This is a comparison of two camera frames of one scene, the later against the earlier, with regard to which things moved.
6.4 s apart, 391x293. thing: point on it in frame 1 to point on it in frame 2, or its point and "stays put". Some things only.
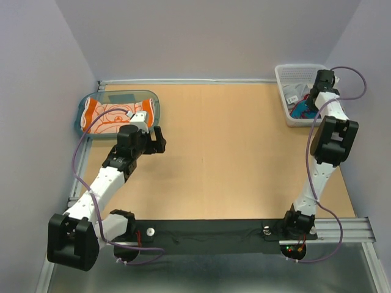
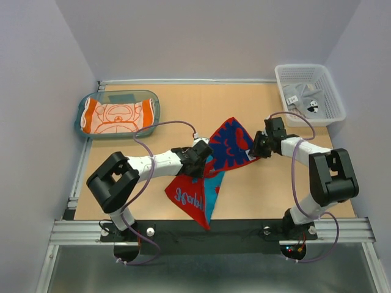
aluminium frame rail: [355, 230] stays put
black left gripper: [154, 146] to [199, 173]
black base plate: [215, 237] stays put
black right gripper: [310, 101] to [256, 151]
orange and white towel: [110, 122] stays put
